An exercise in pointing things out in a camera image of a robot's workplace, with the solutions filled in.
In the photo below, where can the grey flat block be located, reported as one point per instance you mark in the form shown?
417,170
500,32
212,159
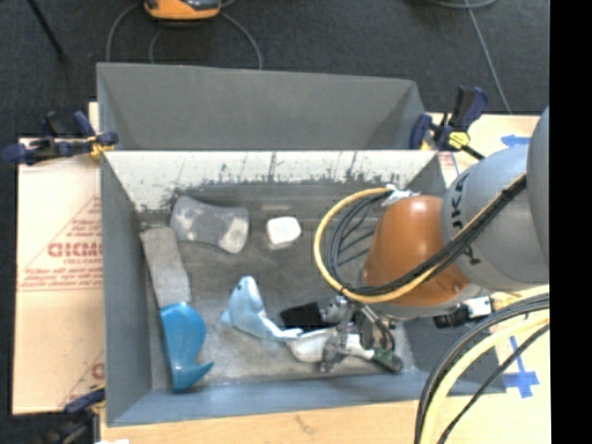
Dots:
166,266

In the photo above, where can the small black box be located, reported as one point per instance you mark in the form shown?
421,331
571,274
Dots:
300,315

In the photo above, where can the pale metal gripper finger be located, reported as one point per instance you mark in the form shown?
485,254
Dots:
327,359
341,338

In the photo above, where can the light blue toy dolphin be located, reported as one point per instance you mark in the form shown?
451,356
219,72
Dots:
247,305

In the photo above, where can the blue toy whale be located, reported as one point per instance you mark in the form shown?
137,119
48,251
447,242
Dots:
181,336

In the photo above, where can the black cylinder on white bracket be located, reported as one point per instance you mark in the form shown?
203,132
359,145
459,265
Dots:
462,312

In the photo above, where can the white curved plastic thing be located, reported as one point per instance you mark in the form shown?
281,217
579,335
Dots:
307,347

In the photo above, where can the brown cardboard board, red print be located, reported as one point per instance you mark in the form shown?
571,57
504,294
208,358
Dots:
55,294

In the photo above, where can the white rounded block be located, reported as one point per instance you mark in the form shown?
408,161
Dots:
283,232

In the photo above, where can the grey metal bin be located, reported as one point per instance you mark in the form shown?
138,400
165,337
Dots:
259,114

